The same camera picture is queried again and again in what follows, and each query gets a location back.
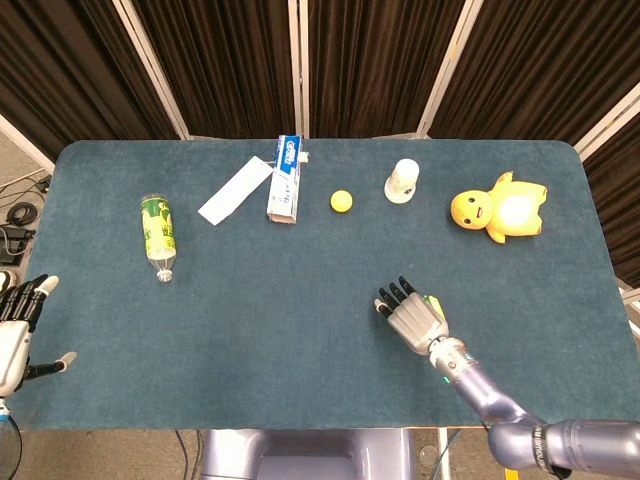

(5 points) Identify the blue white toothpaste box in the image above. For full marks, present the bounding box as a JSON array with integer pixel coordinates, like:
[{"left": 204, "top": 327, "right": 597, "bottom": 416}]
[{"left": 265, "top": 134, "right": 309, "bottom": 225}]

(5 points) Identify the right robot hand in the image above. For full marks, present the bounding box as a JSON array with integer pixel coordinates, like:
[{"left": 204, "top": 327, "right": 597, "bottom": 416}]
[{"left": 373, "top": 276, "right": 451, "bottom": 357}]

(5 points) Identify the grey robot torso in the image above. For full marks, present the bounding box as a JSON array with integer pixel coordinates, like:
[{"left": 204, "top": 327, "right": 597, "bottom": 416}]
[{"left": 198, "top": 428, "right": 417, "bottom": 480}]

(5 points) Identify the yellow plush toy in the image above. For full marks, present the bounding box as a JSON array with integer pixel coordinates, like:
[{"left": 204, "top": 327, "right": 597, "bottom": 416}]
[{"left": 450, "top": 171, "right": 548, "bottom": 245}]

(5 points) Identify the white paper strip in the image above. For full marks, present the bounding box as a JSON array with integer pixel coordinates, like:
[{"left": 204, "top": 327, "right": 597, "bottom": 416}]
[{"left": 197, "top": 155, "right": 275, "bottom": 227}]

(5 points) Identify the white paper cup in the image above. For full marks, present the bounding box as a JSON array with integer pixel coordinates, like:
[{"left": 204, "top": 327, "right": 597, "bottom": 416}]
[{"left": 383, "top": 158, "right": 420, "bottom": 205}]

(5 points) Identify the white screen frame post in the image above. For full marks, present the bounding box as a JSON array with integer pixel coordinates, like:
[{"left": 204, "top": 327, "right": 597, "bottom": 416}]
[
  {"left": 416, "top": 0, "right": 482, "bottom": 140},
  {"left": 573, "top": 82, "right": 640, "bottom": 162},
  {"left": 112, "top": 0, "right": 190, "bottom": 141},
  {"left": 287, "top": 0, "right": 311, "bottom": 140},
  {"left": 0, "top": 113, "right": 56, "bottom": 174}
]

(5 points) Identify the dark brown curtain panel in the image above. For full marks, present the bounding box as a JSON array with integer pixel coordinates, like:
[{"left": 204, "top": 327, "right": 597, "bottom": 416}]
[
  {"left": 307, "top": 0, "right": 467, "bottom": 139},
  {"left": 0, "top": 0, "right": 182, "bottom": 162},
  {"left": 428, "top": 0, "right": 640, "bottom": 149},
  {"left": 130, "top": 0, "right": 303, "bottom": 139},
  {"left": 582, "top": 113, "right": 640, "bottom": 289}
]

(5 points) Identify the teal table cover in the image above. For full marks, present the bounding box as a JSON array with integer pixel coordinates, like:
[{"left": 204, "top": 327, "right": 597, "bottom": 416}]
[{"left": 20, "top": 138, "right": 640, "bottom": 431}]

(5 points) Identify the green label clear plastic bottle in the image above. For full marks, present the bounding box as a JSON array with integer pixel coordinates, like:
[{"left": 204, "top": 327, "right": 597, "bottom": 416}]
[{"left": 140, "top": 193, "right": 178, "bottom": 284}]

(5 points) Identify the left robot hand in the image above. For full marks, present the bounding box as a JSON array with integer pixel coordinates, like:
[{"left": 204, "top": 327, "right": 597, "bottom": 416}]
[{"left": 0, "top": 273, "right": 79, "bottom": 399}]

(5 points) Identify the black power adapter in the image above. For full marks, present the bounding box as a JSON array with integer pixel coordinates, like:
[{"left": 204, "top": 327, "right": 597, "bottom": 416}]
[{"left": 0, "top": 224, "right": 35, "bottom": 266}]

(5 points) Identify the green cable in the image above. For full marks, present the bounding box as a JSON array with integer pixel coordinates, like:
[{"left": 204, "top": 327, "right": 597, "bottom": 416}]
[{"left": 432, "top": 428, "right": 464, "bottom": 480}]

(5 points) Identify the black coiled cable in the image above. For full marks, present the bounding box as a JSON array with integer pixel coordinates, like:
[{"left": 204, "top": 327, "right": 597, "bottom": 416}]
[{"left": 6, "top": 203, "right": 37, "bottom": 227}]

